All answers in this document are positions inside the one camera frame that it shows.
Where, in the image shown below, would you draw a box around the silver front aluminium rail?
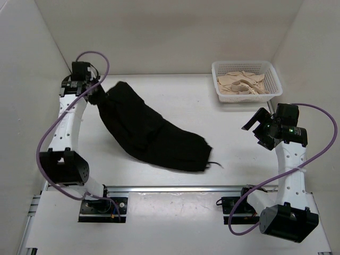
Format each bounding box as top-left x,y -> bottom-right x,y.
105,185 -> 282,193

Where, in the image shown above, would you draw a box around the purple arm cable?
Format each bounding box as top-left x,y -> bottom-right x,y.
227,103 -> 336,236
36,50 -> 122,222

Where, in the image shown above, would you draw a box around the white plastic basket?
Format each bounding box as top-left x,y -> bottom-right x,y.
211,61 -> 283,103

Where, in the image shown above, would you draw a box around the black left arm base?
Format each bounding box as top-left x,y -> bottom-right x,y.
78,195 -> 128,224

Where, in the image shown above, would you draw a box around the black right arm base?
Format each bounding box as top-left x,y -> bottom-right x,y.
216,196 -> 261,225

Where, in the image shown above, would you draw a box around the silver aluminium rail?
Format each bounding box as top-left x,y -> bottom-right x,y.
267,100 -> 275,114
105,185 -> 282,193

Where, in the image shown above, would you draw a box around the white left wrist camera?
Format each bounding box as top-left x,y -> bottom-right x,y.
88,67 -> 100,80

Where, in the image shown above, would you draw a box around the silver right aluminium rail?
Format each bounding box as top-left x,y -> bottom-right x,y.
267,100 -> 275,114

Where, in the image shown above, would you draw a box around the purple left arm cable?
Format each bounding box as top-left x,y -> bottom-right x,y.
36,50 -> 122,222

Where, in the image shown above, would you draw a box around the black trousers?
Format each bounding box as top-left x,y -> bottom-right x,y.
96,81 -> 213,173

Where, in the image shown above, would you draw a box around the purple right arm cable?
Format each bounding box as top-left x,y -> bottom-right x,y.
227,103 -> 336,236

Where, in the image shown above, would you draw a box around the beige trousers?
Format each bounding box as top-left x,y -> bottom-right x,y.
217,71 -> 269,95

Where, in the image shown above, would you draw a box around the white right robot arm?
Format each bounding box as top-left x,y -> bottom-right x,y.
239,104 -> 319,243

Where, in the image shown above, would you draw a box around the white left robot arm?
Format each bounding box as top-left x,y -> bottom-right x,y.
37,61 -> 112,213

